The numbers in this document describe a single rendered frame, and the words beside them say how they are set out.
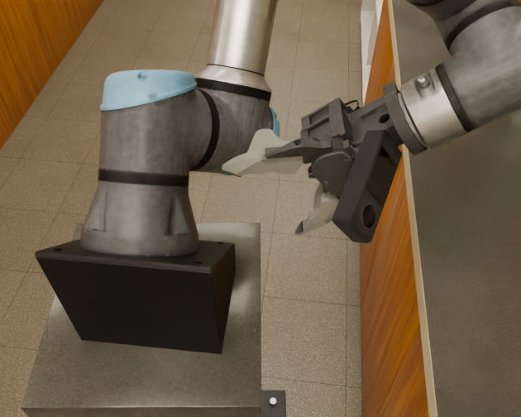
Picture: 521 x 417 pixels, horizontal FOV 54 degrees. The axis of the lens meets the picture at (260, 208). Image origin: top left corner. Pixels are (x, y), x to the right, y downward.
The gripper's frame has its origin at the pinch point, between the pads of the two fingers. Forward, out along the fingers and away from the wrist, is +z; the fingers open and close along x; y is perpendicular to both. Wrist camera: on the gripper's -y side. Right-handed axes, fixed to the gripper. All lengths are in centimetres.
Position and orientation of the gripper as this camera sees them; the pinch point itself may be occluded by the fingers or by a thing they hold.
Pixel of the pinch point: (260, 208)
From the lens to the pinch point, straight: 61.3
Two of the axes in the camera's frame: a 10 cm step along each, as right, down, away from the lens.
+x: -6.0, -5.1, -6.1
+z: -8.0, 3.9, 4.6
